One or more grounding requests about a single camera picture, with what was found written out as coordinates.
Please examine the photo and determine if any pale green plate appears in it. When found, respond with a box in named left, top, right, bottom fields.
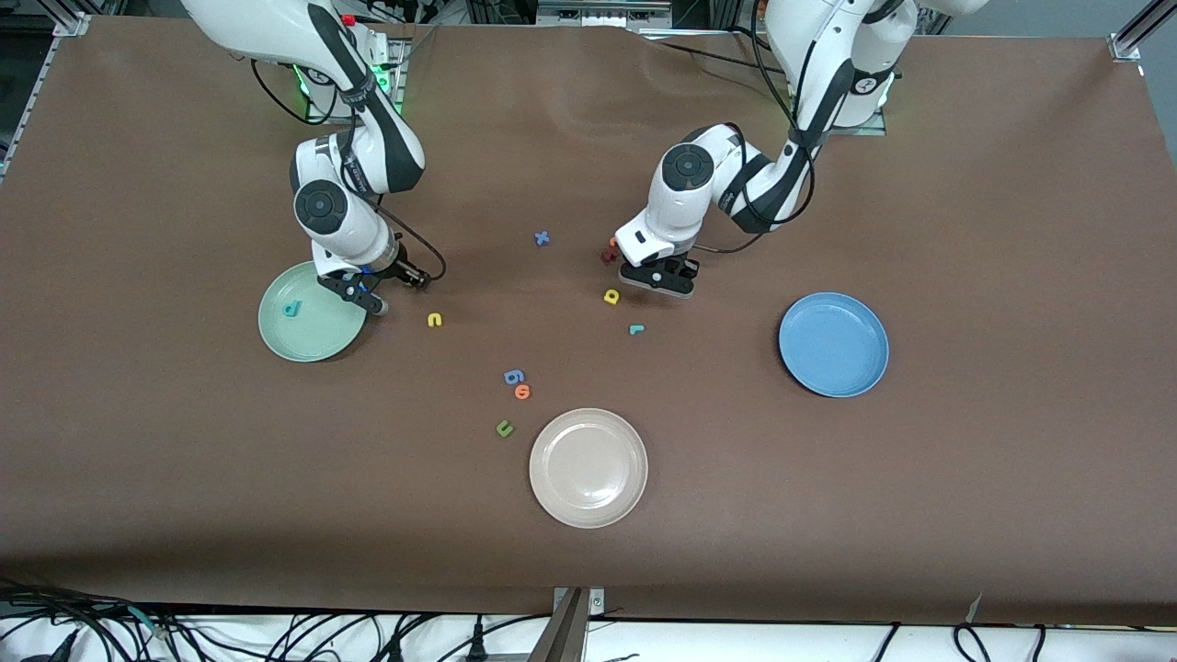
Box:
left=258, top=260, right=369, bottom=363

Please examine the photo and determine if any beige plate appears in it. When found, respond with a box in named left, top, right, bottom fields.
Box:
left=529, top=408, right=649, bottom=530

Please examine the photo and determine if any black cable on tabletop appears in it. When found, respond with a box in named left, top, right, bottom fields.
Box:
left=639, top=26, right=801, bottom=84

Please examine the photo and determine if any blue plate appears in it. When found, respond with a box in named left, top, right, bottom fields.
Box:
left=778, top=292, right=890, bottom=399

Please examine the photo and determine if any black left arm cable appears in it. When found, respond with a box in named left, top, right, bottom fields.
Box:
left=694, top=0, right=819, bottom=255

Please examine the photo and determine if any aluminium frame corner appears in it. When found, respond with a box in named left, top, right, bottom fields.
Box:
left=1108, top=0, right=1177, bottom=63

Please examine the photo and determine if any grey metal device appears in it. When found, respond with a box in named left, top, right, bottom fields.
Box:
left=538, top=0, right=672, bottom=29

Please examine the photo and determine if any aluminium frame rail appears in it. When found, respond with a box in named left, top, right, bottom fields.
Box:
left=0, top=11, right=93, bottom=180

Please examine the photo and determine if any metal table edge bracket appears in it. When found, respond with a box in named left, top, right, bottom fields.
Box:
left=529, top=587, right=608, bottom=662

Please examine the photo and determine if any black floor cable tangle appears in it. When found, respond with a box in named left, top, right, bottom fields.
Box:
left=0, top=577, right=199, bottom=662

